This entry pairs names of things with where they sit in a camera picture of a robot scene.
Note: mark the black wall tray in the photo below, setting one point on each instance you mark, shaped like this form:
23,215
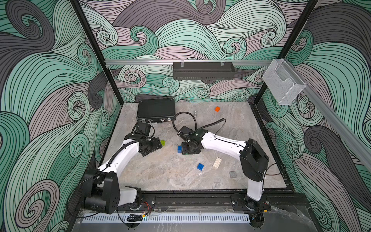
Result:
203,71

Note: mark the clear plastic wall bin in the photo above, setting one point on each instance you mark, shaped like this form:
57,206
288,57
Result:
283,81

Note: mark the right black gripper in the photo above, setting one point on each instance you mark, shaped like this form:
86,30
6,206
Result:
184,151

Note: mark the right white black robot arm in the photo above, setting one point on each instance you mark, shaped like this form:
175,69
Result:
254,161

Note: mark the aluminium wall rail back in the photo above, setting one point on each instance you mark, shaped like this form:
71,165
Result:
171,62

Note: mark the white slotted cable duct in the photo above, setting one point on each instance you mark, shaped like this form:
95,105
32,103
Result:
173,218

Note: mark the grey lego plate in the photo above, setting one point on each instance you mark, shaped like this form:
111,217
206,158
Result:
233,174

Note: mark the aluminium wall rail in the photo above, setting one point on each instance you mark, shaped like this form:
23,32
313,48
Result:
320,93
171,62

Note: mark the black hard case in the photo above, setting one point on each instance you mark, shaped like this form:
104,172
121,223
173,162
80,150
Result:
156,110

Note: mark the aluminium wall rail right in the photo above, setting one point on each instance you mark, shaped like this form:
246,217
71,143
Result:
320,93

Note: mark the white lego brick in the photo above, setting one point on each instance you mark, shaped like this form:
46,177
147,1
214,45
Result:
217,163

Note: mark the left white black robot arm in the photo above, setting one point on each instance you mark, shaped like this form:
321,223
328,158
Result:
101,191

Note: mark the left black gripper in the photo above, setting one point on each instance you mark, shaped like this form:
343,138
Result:
156,143

